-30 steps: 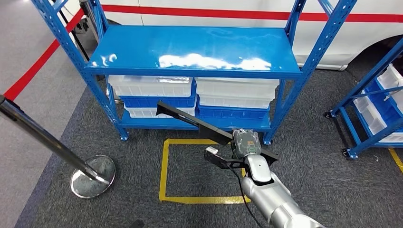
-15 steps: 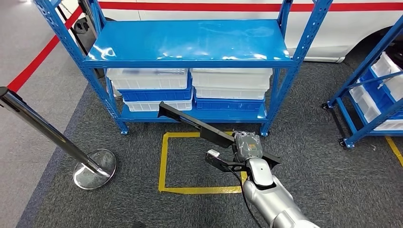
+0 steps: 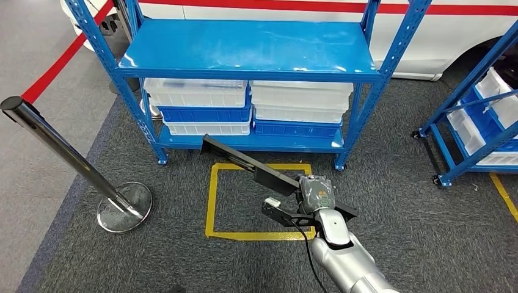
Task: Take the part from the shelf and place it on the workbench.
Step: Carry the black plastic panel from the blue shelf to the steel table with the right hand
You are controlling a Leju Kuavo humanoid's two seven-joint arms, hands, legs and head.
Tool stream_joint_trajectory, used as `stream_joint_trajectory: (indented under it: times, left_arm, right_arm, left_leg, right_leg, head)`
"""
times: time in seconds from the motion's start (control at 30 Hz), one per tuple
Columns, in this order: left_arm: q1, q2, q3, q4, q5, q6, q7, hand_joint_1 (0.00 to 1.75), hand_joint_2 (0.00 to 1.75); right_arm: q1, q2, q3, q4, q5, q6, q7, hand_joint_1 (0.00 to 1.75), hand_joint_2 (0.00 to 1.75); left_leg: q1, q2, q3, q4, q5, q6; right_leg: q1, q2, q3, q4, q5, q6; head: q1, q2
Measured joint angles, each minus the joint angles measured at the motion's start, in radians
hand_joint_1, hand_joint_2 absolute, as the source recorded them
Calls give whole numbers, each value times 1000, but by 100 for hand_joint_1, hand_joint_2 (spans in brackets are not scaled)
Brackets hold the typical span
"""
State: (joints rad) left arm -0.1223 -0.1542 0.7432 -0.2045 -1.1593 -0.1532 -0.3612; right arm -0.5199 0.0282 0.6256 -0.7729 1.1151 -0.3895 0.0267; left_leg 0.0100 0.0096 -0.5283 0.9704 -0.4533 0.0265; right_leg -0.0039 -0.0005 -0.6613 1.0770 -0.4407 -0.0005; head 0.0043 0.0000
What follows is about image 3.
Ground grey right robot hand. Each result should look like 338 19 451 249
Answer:
295 173 337 215

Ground black plastic panel part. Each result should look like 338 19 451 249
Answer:
200 134 359 222

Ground blue metal shelf rack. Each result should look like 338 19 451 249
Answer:
412 20 518 188
64 0 434 172

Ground red barrier belt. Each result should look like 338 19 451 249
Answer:
21 0 116 104
137 0 518 17

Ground white car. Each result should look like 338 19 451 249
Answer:
60 0 518 82

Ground black camera mounting bracket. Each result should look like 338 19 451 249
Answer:
261 202 321 228

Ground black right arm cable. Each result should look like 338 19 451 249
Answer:
289 218 329 293

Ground chrome stanchion post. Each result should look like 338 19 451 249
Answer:
139 98 164 122
0 95 154 234

